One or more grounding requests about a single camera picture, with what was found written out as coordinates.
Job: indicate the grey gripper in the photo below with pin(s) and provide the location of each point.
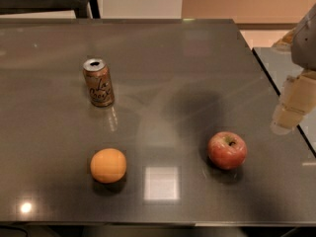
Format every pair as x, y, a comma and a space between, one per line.
305, 44

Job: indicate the red apple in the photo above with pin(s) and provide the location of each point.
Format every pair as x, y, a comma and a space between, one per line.
227, 150

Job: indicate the orange LaCroix soda can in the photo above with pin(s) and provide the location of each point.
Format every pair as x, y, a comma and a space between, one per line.
98, 81

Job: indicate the grey side table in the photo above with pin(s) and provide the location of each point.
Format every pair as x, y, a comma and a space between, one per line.
278, 66

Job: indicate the orange fruit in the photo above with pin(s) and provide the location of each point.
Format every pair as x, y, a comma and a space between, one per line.
108, 166

